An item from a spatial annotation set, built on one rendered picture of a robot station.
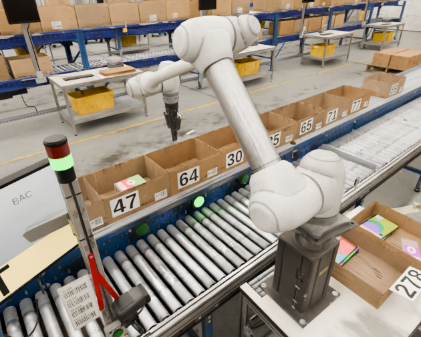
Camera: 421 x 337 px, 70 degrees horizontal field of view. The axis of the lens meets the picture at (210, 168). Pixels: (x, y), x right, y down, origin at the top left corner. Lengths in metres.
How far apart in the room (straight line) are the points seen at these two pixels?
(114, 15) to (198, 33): 5.35
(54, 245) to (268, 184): 0.66
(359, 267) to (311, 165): 0.80
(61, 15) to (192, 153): 4.31
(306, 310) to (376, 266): 0.47
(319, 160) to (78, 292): 0.85
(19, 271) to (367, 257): 1.51
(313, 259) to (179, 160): 1.23
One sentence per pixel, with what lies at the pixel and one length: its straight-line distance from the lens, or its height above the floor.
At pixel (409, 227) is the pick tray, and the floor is 0.79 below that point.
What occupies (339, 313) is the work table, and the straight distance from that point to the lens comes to 1.53.
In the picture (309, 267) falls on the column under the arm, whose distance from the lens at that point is 1.26.
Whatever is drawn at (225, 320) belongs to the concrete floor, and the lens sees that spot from 2.31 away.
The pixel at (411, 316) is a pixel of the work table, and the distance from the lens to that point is 1.65.
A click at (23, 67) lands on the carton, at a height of 0.94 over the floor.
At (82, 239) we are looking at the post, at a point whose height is 1.37.
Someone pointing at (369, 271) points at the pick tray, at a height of 0.76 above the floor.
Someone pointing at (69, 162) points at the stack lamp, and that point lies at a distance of 0.79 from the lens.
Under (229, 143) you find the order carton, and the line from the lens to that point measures 2.39.
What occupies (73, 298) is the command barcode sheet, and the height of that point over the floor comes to 1.18.
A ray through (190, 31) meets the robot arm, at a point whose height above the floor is 1.83.
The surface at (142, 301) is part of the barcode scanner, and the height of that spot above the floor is 1.08.
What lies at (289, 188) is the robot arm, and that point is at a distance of 0.94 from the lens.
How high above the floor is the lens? 1.95
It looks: 31 degrees down
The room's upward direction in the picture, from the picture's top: 1 degrees counter-clockwise
